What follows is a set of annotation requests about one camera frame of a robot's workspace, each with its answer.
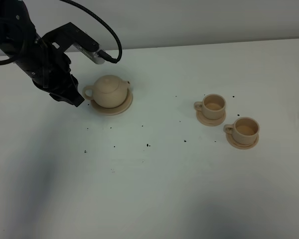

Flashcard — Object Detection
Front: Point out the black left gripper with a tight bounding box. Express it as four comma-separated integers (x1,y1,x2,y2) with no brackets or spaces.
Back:
15,36,85,107

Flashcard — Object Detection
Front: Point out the beige teapot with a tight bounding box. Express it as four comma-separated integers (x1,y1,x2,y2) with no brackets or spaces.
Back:
83,75,130,108

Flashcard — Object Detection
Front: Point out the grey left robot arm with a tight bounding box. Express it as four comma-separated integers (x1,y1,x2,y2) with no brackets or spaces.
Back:
0,0,84,107

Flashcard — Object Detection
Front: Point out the beige teapot saucer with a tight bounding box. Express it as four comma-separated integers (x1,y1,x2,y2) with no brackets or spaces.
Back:
90,90,133,116

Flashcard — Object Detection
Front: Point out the beige rear cup saucer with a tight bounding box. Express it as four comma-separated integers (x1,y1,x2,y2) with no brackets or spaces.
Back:
196,111,226,126

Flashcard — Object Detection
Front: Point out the beige cup saucer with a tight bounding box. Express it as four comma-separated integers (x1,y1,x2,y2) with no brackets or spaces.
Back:
226,134,259,150
196,111,226,126

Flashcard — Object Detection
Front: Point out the beige rear teacup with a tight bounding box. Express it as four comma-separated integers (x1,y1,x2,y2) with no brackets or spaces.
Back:
194,94,226,120

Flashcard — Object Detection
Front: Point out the beige teacup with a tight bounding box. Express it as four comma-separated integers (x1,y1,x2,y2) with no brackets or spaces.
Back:
223,117,260,144
194,94,226,120

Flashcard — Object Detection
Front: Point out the beige front cup saucer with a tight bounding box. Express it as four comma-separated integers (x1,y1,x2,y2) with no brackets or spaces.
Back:
226,134,259,150

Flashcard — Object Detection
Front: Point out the beige front teacup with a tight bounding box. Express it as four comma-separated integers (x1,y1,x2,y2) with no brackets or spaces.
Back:
223,117,260,144

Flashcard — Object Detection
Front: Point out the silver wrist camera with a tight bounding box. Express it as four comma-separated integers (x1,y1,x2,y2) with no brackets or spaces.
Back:
73,43,105,65

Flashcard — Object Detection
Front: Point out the black braided cable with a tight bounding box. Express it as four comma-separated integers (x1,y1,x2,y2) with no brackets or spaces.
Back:
58,0,123,63

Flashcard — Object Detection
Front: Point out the black camera mounting bracket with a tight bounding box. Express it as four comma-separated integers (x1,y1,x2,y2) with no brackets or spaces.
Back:
42,22,100,52

